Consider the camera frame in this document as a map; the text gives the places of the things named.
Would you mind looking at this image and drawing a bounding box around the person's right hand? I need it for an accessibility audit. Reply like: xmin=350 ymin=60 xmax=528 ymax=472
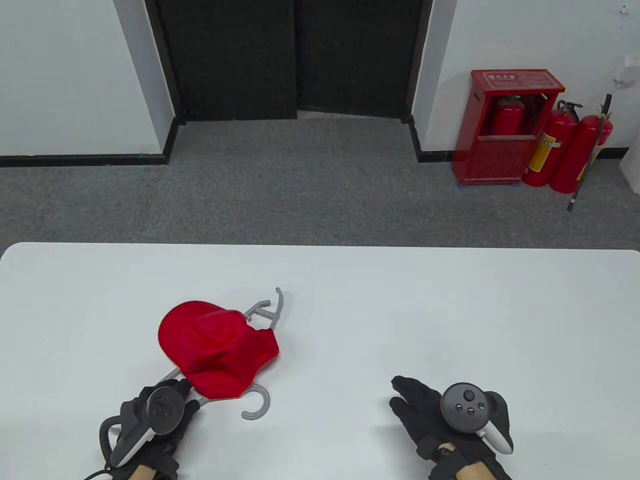
xmin=389 ymin=375 xmax=514 ymax=480

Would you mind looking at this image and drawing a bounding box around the person's left hand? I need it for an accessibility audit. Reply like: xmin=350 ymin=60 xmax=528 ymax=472
xmin=107 ymin=378 xmax=201 ymax=480

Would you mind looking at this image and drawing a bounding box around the gray plastic hanger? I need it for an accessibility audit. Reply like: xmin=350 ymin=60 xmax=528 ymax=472
xmin=152 ymin=287 xmax=284 ymax=421

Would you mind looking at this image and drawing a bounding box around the red baseball cap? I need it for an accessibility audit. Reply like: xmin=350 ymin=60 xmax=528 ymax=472
xmin=158 ymin=300 xmax=280 ymax=400

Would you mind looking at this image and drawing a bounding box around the person's right forearm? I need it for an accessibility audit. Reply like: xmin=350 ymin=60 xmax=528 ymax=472
xmin=452 ymin=462 xmax=488 ymax=480

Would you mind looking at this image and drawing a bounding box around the dark gray left controller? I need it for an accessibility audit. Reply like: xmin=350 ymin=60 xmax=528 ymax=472
xmin=100 ymin=386 xmax=185 ymax=468

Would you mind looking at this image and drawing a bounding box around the dark gray controller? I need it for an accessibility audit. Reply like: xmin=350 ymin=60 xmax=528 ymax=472
xmin=100 ymin=386 xmax=185 ymax=468
xmin=440 ymin=383 xmax=514 ymax=455

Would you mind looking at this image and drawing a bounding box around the dark gray right controller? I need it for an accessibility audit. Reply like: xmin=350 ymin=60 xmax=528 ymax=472
xmin=440 ymin=383 xmax=514 ymax=455

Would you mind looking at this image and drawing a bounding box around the red fire extinguisher cabinet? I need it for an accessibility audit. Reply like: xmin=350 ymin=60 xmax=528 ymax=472
xmin=452 ymin=69 xmax=566 ymax=187

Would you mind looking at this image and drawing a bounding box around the red extinguisher with yellow label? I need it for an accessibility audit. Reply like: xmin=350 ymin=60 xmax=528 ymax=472
xmin=522 ymin=100 xmax=583 ymax=187

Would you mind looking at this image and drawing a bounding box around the red fire extinguisher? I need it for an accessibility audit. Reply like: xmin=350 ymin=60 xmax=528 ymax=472
xmin=548 ymin=114 xmax=613 ymax=195
xmin=567 ymin=94 xmax=614 ymax=212

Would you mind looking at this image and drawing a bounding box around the red fire extinguisher right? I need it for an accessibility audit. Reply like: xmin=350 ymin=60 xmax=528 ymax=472
xmin=567 ymin=94 xmax=614 ymax=212

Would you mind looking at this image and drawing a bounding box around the red extinguisher inside cabinet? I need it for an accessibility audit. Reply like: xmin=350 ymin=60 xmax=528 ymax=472
xmin=492 ymin=95 xmax=526 ymax=136

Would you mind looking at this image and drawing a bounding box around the black door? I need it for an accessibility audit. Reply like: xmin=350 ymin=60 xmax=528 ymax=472
xmin=155 ymin=0 xmax=299 ymax=122
xmin=295 ymin=0 xmax=424 ymax=120

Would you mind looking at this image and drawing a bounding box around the white object at wall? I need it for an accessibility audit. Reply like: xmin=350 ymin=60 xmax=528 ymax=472
xmin=620 ymin=145 xmax=640 ymax=195

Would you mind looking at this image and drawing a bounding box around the white paper on wall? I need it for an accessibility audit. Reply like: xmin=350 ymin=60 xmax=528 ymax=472
xmin=612 ymin=52 xmax=640 ymax=90

